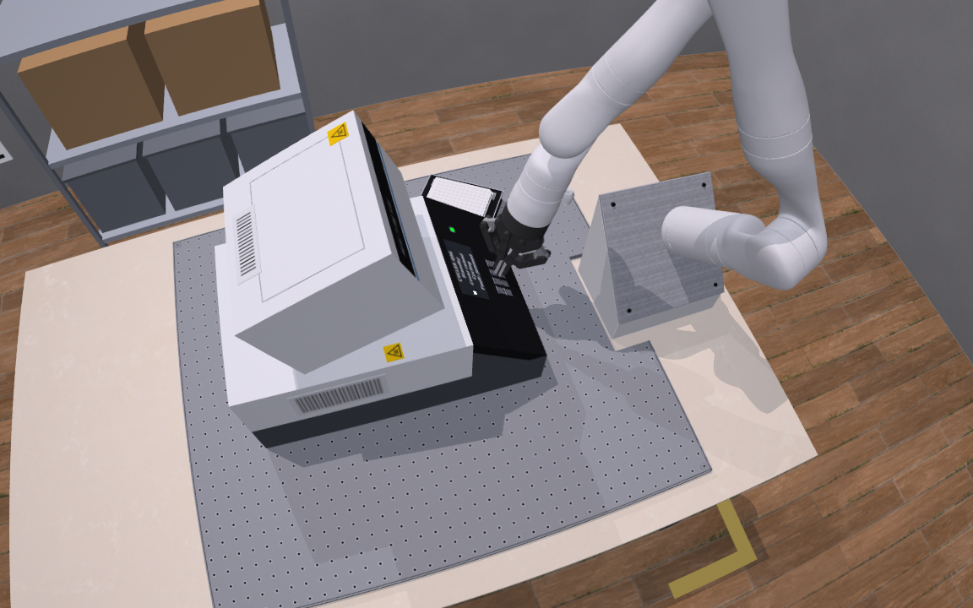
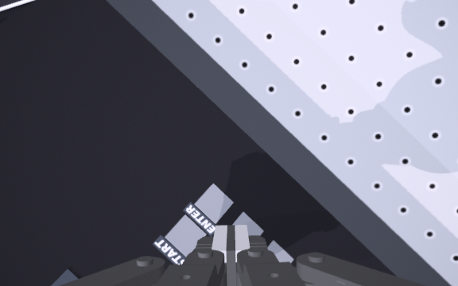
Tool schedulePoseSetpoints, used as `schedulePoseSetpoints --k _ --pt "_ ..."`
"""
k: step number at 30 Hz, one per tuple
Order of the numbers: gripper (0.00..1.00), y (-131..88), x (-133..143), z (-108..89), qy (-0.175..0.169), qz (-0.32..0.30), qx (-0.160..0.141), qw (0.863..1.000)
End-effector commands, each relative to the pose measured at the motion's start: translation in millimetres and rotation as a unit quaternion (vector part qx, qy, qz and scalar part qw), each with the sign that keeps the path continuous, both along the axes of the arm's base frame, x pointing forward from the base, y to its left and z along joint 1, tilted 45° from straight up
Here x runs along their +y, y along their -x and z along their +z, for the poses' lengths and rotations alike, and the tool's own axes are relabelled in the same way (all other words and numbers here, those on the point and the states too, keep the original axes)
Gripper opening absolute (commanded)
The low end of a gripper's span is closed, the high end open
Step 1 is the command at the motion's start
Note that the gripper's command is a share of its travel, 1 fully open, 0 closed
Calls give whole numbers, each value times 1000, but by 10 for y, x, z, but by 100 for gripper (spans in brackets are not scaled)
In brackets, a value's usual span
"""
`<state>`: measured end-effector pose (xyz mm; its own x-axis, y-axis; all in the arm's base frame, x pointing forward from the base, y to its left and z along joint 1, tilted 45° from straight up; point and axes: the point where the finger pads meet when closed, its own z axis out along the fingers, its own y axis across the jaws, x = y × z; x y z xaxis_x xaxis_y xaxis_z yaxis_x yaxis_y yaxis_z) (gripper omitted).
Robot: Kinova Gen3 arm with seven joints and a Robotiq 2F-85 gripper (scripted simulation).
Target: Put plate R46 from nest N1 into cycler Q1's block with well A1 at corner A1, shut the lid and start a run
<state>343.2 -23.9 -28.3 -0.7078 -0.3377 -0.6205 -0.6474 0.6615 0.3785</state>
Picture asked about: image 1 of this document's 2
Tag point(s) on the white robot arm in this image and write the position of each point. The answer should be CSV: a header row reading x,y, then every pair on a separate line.
x,y
773,122

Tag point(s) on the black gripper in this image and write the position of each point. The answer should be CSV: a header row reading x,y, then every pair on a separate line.
x,y
499,241

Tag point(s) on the black rectangular frame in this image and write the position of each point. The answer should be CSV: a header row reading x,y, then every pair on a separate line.
x,y
494,204

